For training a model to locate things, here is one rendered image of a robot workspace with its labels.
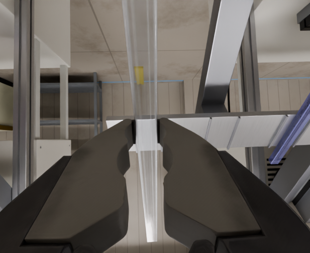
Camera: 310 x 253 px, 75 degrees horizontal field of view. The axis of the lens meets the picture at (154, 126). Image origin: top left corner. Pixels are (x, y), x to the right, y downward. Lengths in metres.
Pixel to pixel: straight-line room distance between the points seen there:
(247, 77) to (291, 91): 3.81
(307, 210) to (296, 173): 0.11
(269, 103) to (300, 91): 0.64
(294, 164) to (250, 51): 0.37
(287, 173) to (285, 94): 3.84
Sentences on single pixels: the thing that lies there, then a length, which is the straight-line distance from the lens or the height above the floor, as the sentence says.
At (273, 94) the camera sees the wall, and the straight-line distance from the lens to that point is 4.31.
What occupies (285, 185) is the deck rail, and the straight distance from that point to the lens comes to 0.64.
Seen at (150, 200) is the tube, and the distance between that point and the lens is 0.20.
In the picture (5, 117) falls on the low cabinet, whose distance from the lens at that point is 3.78.
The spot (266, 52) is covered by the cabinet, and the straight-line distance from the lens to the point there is 1.16.
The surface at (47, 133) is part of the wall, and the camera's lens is 3.94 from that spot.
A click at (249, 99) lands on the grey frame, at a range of 0.69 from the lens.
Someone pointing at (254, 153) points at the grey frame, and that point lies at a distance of 0.69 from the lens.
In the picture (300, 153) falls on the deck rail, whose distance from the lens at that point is 0.58.
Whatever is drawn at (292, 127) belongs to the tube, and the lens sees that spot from 0.36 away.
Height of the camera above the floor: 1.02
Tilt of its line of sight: 4 degrees down
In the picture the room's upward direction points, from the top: 178 degrees clockwise
